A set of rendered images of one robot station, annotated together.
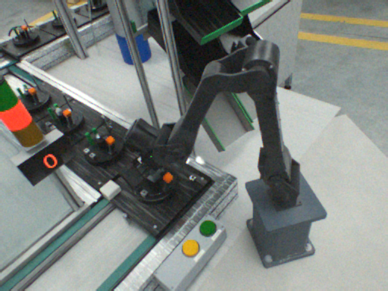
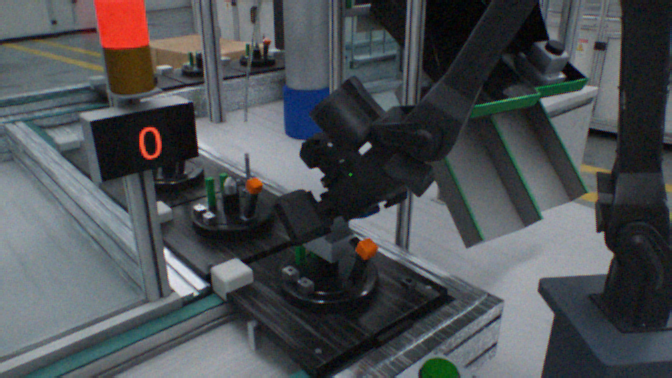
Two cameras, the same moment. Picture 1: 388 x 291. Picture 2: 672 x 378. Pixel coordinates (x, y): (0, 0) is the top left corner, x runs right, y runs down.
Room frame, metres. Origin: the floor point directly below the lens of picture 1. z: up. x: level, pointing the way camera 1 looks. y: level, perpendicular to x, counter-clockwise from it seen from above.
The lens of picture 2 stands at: (-0.06, 0.12, 1.42)
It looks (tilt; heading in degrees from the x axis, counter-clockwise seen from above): 25 degrees down; 1
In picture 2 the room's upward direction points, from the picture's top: straight up
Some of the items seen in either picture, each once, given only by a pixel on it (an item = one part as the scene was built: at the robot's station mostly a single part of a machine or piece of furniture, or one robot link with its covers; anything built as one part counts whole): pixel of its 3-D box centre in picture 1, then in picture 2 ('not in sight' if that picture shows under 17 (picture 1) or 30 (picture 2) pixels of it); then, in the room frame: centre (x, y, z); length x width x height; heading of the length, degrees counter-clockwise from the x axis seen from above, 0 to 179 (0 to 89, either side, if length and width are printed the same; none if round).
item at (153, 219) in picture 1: (156, 186); (328, 289); (0.60, 0.14, 0.96); 0.24 x 0.24 x 0.02; 42
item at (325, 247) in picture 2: (146, 164); (323, 224); (0.60, 0.15, 1.06); 0.08 x 0.04 x 0.07; 42
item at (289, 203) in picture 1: (284, 189); (638, 286); (0.42, -0.19, 1.09); 0.07 x 0.07 x 0.06; 6
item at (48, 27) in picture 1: (61, 16); (200, 60); (1.94, 0.64, 1.01); 0.24 x 0.24 x 0.13; 42
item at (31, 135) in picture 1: (26, 131); (129, 67); (0.56, 0.36, 1.28); 0.05 x 0.05 x 0.05
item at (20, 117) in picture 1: (13, 114); (122, 21); (0.56, 0.36, 1.33); 0.05 x 0.05 x 0.05
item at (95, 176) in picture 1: (101, 142); (230, 198); (0.79, 0.31, 1.01); 0.24 x 0.24 x 0.13; 42
